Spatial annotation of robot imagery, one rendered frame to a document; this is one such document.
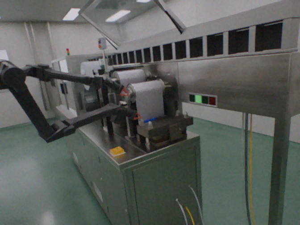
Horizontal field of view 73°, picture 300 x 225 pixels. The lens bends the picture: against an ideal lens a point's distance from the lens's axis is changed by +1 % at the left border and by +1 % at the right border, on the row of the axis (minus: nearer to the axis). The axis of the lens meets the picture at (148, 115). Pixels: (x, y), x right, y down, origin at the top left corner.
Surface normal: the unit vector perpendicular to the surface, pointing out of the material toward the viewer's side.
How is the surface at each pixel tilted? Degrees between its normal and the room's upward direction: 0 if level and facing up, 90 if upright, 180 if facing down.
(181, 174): 90
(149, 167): 90
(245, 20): 90
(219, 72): 90
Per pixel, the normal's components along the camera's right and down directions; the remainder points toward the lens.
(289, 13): -0.84, 0.22
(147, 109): 0.53, 0.17
